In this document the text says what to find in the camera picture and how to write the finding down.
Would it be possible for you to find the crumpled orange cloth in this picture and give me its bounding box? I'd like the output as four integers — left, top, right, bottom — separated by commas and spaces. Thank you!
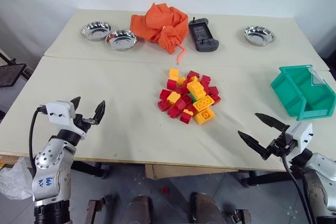
129, 2, 190, 55

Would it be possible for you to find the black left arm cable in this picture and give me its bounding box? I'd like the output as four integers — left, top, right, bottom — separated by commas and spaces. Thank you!
28, 105, 48, 168

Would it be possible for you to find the black mesh tray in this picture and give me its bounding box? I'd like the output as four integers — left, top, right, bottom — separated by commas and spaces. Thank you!
0, 62, 28, 89

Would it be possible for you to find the coral orange cord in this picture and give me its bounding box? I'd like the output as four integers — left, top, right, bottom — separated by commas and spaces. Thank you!
176, 45, 186, 65

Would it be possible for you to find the clear plastic label holder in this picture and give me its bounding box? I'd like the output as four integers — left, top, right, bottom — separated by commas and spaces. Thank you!
308, 67, 328, 87

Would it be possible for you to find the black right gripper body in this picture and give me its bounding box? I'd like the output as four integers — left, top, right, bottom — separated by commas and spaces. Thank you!
265, 131, 298, 162

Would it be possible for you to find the rusty metal bracket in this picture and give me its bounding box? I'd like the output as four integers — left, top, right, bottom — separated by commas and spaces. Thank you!
86, 194, 113, 224

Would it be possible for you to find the white plastic bag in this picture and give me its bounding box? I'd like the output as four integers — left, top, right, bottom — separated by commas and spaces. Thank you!
0, 157, 34, 200

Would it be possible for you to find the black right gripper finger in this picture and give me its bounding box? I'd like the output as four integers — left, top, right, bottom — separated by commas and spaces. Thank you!
255, 113, 288, 133
237, 130, 269, 161

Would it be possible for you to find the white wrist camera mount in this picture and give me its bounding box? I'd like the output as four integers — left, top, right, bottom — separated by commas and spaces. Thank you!
285, 122, 313, 155
43, 100, 77, 127

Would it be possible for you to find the green plastic bin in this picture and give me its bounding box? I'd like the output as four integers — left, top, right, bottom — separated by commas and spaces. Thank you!
270, 64, 335, 122

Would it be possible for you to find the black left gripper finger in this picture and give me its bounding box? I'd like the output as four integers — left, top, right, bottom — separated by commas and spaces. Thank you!
70, 96, 82, 116
90, 100, 106, 126

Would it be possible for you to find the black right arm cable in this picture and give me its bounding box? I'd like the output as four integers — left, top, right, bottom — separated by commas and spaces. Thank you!
281, 153, 317, 224

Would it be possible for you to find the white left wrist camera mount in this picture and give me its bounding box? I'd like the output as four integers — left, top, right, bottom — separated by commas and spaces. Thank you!
43, 100, 77, 127

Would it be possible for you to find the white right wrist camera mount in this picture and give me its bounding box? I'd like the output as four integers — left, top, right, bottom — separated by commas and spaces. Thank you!
285, 122, 313, 155

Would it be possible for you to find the dark rounded shape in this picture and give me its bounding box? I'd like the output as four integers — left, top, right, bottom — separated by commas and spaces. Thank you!
122, 195, 154, 224
190, 192, 227, 224

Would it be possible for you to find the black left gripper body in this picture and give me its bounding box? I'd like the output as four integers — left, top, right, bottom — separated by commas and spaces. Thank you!
74, 113, 96, 133

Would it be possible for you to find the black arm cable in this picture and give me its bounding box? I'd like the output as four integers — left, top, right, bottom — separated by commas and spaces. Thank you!
28, 105, 48, 168
281, 153, 317, 224

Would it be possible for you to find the black table leg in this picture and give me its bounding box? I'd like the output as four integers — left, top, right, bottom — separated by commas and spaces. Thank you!
237, 170, 292, 188
70, 161, 111, 179

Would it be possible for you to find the steel bowl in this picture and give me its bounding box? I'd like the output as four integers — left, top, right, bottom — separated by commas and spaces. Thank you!
244, 25, 276, 47
80, 21, 112, 42
105, 29, 138, 51

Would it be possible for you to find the black handheld game controller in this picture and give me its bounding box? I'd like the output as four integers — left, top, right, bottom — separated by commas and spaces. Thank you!
188, 16, 220, 52

